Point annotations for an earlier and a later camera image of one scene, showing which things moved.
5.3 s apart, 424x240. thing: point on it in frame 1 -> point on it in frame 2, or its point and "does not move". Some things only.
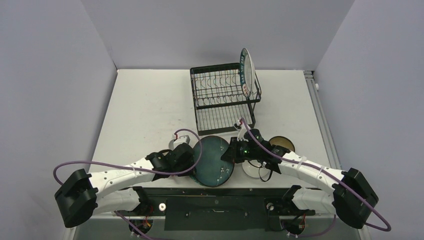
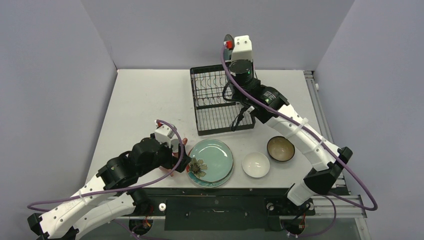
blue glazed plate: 211,170 -> 228,37
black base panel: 218,209 does not move
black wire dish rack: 220,102 does not move
